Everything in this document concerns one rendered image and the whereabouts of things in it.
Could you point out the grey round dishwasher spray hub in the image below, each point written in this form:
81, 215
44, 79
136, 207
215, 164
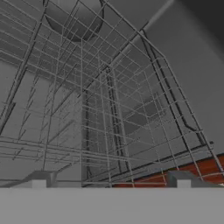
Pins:
76, 29

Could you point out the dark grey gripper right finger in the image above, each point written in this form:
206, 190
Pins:
178, 177

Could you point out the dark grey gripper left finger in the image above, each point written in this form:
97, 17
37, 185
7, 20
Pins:
43, 177

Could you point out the grey dishwasher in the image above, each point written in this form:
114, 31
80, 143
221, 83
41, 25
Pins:
189, 58

